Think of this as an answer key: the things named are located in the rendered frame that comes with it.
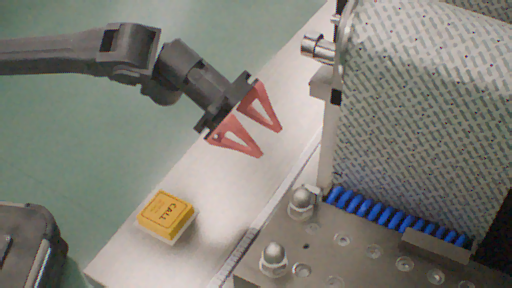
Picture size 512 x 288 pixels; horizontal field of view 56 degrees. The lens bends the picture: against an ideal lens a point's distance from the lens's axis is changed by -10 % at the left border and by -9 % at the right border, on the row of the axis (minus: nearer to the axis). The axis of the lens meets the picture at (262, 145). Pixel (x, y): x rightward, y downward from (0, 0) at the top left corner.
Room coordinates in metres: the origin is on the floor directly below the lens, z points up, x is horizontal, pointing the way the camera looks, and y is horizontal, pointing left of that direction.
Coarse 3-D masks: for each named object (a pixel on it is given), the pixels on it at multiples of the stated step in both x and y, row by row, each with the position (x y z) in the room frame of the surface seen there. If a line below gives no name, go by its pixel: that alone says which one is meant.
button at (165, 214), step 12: (156, 192) 0.56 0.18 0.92; (156, 204) 0.54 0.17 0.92; (168, 204) 0.54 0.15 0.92; (180, 204) 0.54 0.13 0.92; (144, 216) 0.51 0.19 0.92; (156, 216) 0.51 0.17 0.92; (168, 216) 0.51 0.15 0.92; (180, 216) 0.51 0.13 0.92; (156, 228) 0.49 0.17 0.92; (168, 228) 0.49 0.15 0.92; (180, 228) 0.50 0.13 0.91
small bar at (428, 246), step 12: (408, 228) 0.39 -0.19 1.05; (408, 240) 0.38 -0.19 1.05; (420, 240) 0.37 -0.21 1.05; (432, 240) 0.37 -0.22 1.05; (420, 252) 0.36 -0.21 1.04; (432, 252) 0.36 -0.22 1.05; (444, 252) 0.35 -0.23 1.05; (456, 252) 0.35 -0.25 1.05; (468, 252) 0.35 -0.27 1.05; (444, 264) 0.35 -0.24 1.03; (456, 264) 0.34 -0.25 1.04
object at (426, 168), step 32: (352, 96) 0.49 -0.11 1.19; (352, 128) 0.48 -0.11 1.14; (384, 128) 0.46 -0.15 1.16; (416, 128) 0.45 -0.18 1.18; (448, 128) 0.43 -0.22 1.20; (352, 160) 0.48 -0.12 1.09; (384, 160) 0.46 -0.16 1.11; (416, 160) 0.44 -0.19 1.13; (448, 160) 0.42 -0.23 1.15; (480, 160) 0.40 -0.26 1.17; (384, 192) 0.45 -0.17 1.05; (416, 192) 0.43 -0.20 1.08; (448, 192) 0.41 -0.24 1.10; (480, 192) 0.40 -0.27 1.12; (448, 224) 0.41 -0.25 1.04; (480, 224) 0.39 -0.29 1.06
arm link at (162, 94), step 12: (144, 24) 0.65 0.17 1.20; (156, 36) 0.63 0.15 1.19; (156, 48) 0.62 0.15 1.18; (120, 72) 0.57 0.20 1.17; (132, 72) 0.57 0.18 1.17; (144, 72) 0.58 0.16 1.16; (132, 84) 0.58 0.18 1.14; (144, 84) 0.59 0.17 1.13; (156, 84) 0.62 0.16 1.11; (156, 96) 0.63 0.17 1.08; (168, 96) 0.62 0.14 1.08; (180, 96) 0.64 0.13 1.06
